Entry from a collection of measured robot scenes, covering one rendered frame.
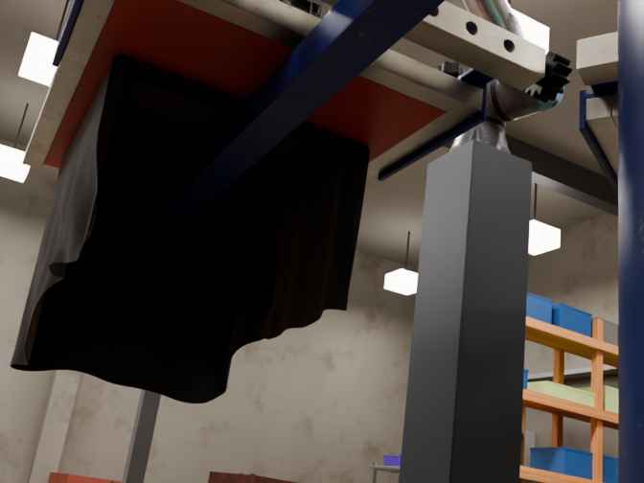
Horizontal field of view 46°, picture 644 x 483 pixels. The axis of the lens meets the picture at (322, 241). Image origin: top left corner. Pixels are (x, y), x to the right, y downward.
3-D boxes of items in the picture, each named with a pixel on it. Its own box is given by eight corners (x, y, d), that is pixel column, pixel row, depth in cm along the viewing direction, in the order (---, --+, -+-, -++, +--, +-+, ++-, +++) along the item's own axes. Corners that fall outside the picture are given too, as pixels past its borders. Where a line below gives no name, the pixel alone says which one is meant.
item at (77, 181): (6, 364, 139) (62, 157, 153) (27, 368, 140) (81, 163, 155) (43, 327, 100) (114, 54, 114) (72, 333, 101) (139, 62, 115)
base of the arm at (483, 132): (482, 181, 195) (485, 147, 199) (523, 162, 183) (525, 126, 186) (435, 163, 189) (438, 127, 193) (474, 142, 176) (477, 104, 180)
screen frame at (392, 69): (21, 164, 160) (26, 148, 161) (272, 238, 183) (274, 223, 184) (102, -50, 93) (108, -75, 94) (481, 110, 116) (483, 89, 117)
